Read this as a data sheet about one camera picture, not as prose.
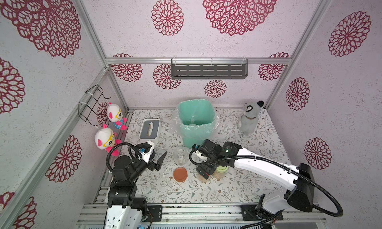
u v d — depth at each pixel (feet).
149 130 3.29
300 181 1.34
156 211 2.45
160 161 2.03
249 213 2.30
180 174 2.87
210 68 3.09
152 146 1.91
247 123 3.30
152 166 2.05
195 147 2.21
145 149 1.83
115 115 3.08
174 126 2.61
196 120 3.28
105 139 2.62
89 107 2.48
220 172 2.54
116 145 1.57
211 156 1.83
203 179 2.74
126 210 1.55
